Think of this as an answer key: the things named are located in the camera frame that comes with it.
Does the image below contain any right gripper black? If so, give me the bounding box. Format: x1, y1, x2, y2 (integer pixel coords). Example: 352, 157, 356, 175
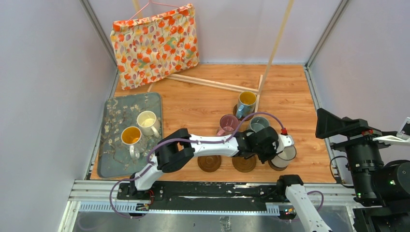
314, 105, 398, 198

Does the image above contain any white grey mug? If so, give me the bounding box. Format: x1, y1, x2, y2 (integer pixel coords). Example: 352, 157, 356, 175
271, 146, 297, 167

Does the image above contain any pink mug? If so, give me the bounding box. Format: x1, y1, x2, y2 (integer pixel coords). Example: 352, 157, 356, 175
216, 114, 239, 136

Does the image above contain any blue mug yellow inside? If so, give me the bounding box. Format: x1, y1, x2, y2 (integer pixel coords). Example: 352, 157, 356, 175
236, 91, 257, 118

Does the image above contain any cream mug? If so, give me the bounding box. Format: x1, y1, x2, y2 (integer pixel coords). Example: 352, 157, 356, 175
137, 111, 161, 138

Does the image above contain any white mug orange inside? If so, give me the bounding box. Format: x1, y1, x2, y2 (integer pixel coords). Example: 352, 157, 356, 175
121, 126, 144, 159

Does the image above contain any small dark brown coaster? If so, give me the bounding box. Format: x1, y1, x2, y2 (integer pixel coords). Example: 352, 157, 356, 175
268, 160, 287, 171

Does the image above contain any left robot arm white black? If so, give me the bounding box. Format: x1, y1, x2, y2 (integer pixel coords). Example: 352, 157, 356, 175
128, 126, 284, 200

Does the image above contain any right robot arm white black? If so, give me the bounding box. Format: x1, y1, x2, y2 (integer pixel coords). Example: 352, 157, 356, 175
316, 108, 410, 232

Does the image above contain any floral grey tray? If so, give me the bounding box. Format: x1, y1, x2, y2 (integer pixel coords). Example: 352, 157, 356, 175
96, 92, 163, 179

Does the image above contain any floral orange fabric bag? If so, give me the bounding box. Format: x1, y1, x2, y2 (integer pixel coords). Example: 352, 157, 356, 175
110, 4, 200, 90

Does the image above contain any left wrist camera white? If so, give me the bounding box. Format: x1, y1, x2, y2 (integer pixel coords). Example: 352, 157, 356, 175
277, 134, 294, 153

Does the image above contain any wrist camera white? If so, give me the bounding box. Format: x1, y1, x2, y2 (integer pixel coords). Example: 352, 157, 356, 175
372, 117, 410, 146
277, 134, 294, 153

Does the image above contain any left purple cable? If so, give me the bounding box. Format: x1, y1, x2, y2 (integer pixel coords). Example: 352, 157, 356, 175
109, 112, 288, 220

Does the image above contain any purple cable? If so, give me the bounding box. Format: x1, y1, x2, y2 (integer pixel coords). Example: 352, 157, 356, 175
109, 112, 288, 220
288, 190, 324, 223

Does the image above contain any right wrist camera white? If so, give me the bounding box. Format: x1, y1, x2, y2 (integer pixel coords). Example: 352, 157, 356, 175
372, 117, 410, 146

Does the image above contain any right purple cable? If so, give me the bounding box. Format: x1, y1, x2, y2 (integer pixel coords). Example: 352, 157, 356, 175
288, 190, 324, 223

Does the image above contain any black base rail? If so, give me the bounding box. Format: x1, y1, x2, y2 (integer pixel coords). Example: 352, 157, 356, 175
115, 181, 289, 212

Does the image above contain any pink wire hanger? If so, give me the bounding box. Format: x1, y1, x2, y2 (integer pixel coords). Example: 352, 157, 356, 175
127, 0, 181, 21

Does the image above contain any wooden rack frame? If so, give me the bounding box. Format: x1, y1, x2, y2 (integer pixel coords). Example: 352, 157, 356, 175
132, 0, 294, 116

